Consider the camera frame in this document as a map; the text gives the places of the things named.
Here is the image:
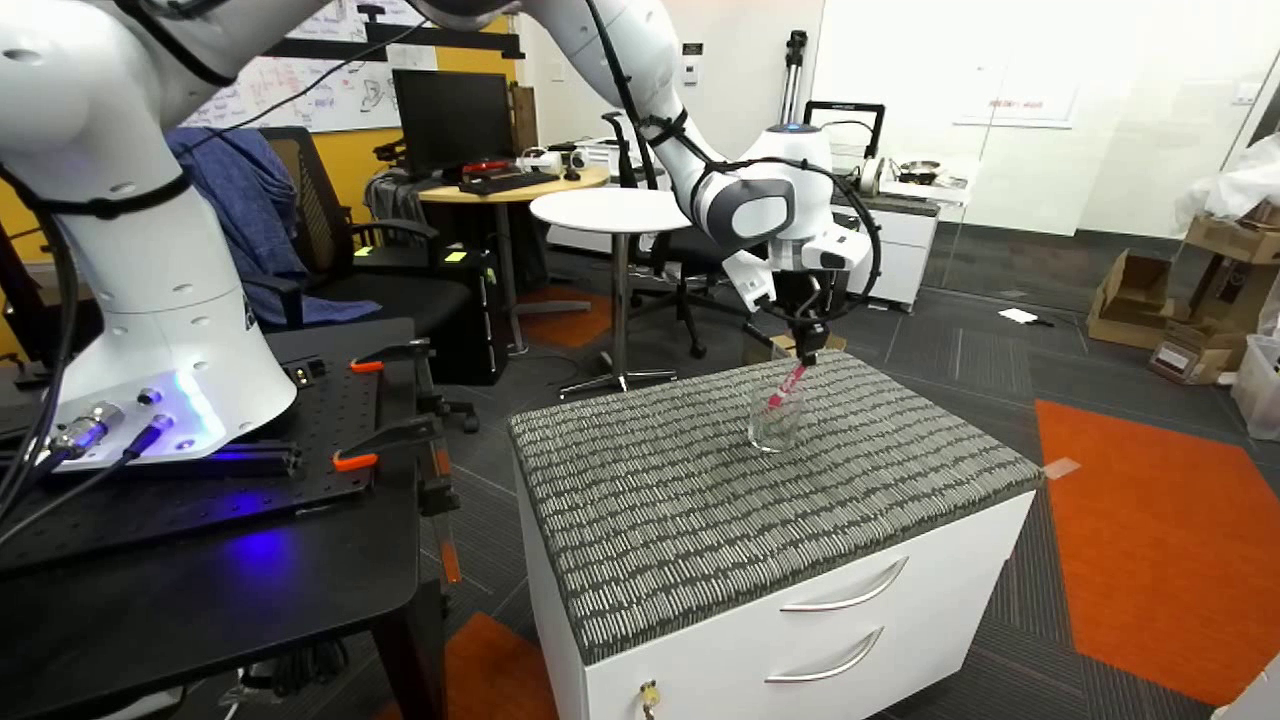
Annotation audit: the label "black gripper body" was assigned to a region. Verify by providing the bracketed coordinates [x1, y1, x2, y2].
[778, 273, 829, 351]

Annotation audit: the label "red marker pen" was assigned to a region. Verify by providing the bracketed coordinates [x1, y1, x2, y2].
[764, 362, 808, 413]

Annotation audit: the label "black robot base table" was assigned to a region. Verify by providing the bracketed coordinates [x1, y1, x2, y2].
[0, 310, 455, 720]

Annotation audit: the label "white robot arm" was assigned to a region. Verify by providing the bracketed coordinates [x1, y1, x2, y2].
[0, 0, 870, 472]

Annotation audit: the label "clear drinking glass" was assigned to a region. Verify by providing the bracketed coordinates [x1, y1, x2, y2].
[749, 391, 798, 451]

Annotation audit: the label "white low cabinet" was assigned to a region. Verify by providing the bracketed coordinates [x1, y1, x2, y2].
[868, 196, 938, 308]

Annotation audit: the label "round white side table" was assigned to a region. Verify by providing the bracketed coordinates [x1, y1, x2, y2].
[533, 189, 688, 399]

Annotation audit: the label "grey patterned carpet mat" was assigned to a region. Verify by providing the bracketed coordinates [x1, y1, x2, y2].
[508, 351, 1038, 658]

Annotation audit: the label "round wooden desk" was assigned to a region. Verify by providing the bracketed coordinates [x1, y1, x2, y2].
[416, 167, 613, 351]

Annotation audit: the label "black computer tower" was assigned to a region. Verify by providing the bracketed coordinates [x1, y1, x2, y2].
[433, 243, 508, 382]

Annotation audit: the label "white drawer cabinet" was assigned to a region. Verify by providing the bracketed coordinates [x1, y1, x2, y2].
[521, 492, 1031, 720]

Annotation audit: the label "stacked cardboard boxes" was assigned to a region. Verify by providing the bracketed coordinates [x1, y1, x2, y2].
[1084, 201, 1280, 382]

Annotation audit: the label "black computer monitor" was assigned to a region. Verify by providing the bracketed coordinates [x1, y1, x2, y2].
[390, 71, 515, 174]

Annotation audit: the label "black office chair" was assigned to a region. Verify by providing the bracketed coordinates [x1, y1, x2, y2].
[262, 128, 478, 432]

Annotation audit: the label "blue jacket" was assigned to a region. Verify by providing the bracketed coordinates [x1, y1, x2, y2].
[169, 128, 381, 329]

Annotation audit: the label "upper silver drawer handle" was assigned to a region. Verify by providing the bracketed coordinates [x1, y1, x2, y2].
[778, 554, 907, 613]

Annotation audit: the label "silver drawer handle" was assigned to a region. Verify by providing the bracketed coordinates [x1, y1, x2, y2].
[778, 554, 907, 613]
[764, 627, 884, 683]

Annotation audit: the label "lower silver drawer handle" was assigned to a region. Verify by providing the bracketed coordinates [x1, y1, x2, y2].
[764, 627, 884, 683]

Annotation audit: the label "orange-handled black clamp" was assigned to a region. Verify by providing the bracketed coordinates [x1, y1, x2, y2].
[347, 336, 433, 399]

